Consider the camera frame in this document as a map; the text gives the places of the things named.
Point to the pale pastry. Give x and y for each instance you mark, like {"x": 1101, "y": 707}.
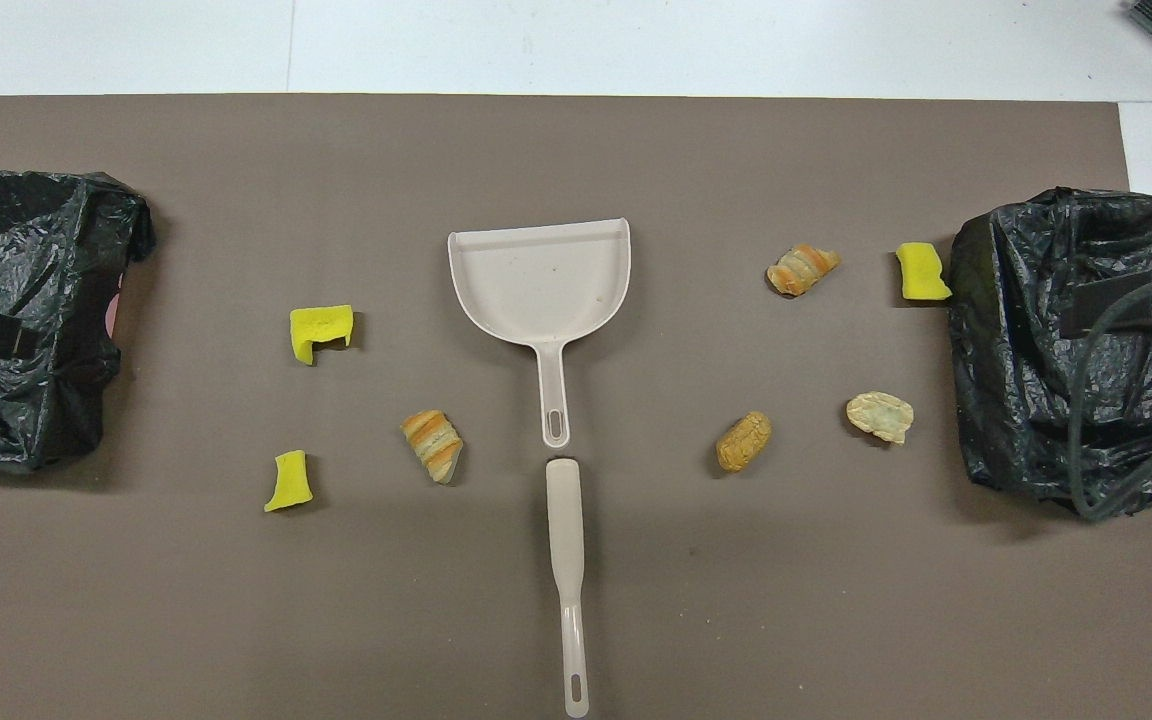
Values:
{"x": 881, "y": 416}

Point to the striped croissant bread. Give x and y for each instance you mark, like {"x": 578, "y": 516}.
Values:
{"x": 801, "y": 270}
{"x": 433, "y": 447}

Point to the notched yellow sponge piece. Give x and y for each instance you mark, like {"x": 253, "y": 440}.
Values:
{"x": 311, "y": 330}

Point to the small yellow sponge piece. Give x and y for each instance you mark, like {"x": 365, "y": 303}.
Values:
{"x": 289, "y": 485}

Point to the beige plastic dustpan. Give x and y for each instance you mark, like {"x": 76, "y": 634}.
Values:
{"x": 536, "y": 285}

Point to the beige hand brush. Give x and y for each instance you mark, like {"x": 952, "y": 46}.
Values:
{"x": 565, "y": 520}

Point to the black bag lined bin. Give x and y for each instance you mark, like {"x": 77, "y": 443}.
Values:
{"x": 26, "y": 240}
{"x": 1016, "y": 400}

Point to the golden brown bread roll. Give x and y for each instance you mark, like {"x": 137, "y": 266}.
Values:
{"x": 744, "y": 442}

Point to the brown table mat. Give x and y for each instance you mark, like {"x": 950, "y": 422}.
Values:
{"x": 636, "y": 150}

